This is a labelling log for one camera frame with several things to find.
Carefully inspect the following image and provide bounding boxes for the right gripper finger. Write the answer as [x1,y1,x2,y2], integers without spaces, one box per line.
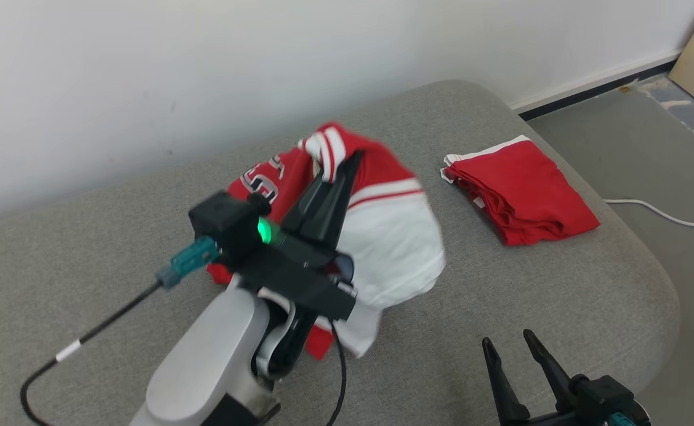
[522,329,572,410]
[482,337,531,424]

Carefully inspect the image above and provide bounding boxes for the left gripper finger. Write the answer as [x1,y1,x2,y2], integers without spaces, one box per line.
[282,173,331,233]
[305,151,365,243]

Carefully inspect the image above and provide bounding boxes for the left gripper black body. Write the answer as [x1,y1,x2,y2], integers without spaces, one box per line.
[234,237,357,320]

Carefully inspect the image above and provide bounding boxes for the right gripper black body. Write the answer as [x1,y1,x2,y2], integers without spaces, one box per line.
[503,408,614,426]

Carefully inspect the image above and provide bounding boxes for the red Bulls jersey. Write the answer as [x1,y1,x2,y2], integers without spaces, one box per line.
[208,121,447,360]

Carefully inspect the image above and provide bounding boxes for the red shorts with white stripe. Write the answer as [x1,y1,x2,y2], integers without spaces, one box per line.
[440,135,601,247]

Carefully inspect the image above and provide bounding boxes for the grey fabric sofa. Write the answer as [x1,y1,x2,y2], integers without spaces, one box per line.
[0,80,682,426]

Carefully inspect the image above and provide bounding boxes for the black and white baseboard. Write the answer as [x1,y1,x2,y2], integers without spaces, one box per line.
[509,47,685,122]

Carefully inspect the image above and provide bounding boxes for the thin black left gripper cable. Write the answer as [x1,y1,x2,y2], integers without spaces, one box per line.
[322,319,347,426]

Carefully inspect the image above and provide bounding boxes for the white floor cable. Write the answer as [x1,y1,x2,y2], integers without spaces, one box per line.
[604,198,694,236]

